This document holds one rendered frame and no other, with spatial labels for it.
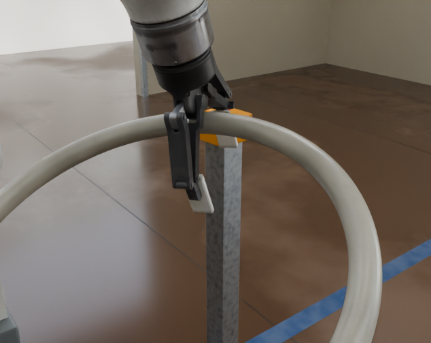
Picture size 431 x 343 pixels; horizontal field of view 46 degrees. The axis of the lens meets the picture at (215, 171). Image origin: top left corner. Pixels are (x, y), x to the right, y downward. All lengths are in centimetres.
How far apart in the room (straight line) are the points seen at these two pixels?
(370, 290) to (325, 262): 232
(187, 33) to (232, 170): 96
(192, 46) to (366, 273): 30
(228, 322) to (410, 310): 105
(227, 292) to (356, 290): 126
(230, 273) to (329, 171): 115
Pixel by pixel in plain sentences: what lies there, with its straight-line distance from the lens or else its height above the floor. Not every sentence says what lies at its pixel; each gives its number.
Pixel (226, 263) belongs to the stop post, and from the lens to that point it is 164.
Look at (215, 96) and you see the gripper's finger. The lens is 69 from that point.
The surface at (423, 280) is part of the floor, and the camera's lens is 279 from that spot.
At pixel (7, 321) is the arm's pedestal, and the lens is 118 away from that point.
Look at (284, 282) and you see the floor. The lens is 260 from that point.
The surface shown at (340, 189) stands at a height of 128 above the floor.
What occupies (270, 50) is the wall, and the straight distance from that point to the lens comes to 698.
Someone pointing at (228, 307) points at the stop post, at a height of 41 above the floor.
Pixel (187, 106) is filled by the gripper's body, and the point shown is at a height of 133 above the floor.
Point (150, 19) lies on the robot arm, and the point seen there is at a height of 144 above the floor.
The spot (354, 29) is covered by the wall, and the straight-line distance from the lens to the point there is 745.
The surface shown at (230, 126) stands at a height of 130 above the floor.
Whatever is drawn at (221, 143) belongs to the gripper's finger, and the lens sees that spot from 79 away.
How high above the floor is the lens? 150
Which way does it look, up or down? 23 degrees down
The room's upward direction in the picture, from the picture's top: straight up
